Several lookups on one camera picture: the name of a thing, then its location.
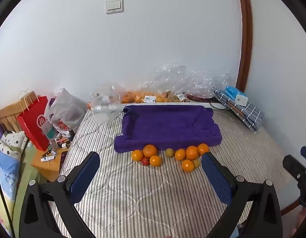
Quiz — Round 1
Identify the wooden slatted chair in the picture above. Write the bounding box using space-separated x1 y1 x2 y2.
0 91 38 133

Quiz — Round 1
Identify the plastic bag of oranges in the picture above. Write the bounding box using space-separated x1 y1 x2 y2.
121 91 169 104

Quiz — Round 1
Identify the clear plastic bag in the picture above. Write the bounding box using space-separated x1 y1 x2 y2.
90 84 125 124

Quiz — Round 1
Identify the purple towel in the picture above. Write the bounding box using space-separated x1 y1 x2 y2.
114 105 222 154

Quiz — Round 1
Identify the striped bed sheet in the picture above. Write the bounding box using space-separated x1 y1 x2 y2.
48 104 302 238

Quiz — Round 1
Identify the white wall light switch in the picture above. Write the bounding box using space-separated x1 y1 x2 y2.
105 0 124 15

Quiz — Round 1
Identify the white flowered pillow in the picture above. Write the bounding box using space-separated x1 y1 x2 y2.
0 131 28 157

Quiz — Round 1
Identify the clutter of small cosmetic items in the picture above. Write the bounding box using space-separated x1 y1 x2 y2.
41 129 75 163

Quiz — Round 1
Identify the white plastic shopping bag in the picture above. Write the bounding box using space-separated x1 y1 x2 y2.
44 87 88 135

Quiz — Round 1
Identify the crumpled clear plastic wrap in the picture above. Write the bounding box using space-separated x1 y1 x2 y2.
145 63 234 98

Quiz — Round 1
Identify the wooden bed frame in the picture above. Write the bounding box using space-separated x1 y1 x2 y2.
280 200 302 217

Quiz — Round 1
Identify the plastic bag of brown fruits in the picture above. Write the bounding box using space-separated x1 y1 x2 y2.
167 92 191 103

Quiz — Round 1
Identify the white charger box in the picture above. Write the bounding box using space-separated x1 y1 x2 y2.
235 94 249 106

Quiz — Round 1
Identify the blue printed blanket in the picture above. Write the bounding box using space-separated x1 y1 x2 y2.
0 145 22 238

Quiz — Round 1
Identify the black cable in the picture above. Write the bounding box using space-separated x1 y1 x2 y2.
209 97 230 111

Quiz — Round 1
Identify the brown wooden door frame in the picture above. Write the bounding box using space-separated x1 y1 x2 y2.
235 0 254 93

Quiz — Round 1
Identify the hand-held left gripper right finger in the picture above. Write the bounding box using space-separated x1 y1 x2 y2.
201 152 283 238

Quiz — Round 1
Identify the white ledge board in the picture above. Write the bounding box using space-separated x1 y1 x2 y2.
93 101 214 111

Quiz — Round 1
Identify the wooden nightstand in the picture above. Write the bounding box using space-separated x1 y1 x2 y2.
31 144 69 182

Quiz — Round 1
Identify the dark red packet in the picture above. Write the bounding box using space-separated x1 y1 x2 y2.
187 94 213 101

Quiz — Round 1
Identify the red paper shopping bag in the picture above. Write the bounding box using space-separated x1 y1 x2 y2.
17 88 51 152

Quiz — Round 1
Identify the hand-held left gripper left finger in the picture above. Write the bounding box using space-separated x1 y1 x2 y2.
19 151 101 238

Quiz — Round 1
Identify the folded grey plaid cloth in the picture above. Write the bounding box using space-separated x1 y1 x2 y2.
214 88 265 134

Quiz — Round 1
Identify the blue tissue pack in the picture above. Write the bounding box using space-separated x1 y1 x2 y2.
225 85 246 98

